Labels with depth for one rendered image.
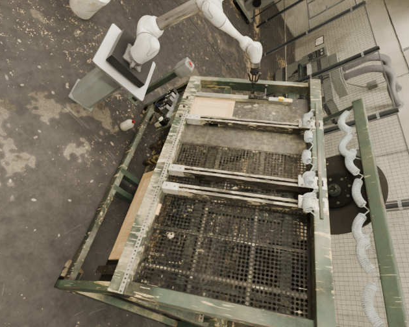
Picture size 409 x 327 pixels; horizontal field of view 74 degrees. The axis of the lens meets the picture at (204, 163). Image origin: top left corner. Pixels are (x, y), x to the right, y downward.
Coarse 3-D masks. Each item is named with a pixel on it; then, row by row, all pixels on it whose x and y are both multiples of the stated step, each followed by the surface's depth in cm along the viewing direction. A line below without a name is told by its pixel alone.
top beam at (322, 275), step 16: (320, 96) 252; (320, 112) 240; (320, 144) 218; (320, 224) 178; (320, 240) 172; (320, 256) 166; (320, 272) 160; (320, 288) 155; (320, 304) 150; (320, 320) 146
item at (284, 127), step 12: (192, 120) 253; (204, 120) 250; (216, 120) 248; (228, 120) 248; (240, 120) 246; (252, 120) 244; (300, 120) 235; (312, 120) 232; (288, 132) 240; (300, 132) 238
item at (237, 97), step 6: (198, 96) 277; (204, 96) 276; (210, 96) 274; (216, 96) 273; (222, 96) 272; (228, 96) 272; (234, 96) 271; (240, 96) 270; (246, 96) 269; (252, 102) 269; (258, 102) 267; (264, 102) 266; (270, 102) 265; (276, 102) 263; (282, 102) 262; (288, 102) 260
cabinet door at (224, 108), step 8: (200, 104) 271; (208, 104) 270; (216, 104) 269; (224, 104) 268; (232, 104) 267; (192, 112) 264; (200, 112) 264; (208, 112) 263; (216, 112) 262; (224, 112) 261; (232, 112) 261
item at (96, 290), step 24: (144, 120) 314; (120, 168) 275; (96, 216) 245; (168, 216) 219; (72, 264) 221; (72, 288) 200; (96, 288) 181; (144, 312) 255; (168, 312) 202; (192, 312) 220
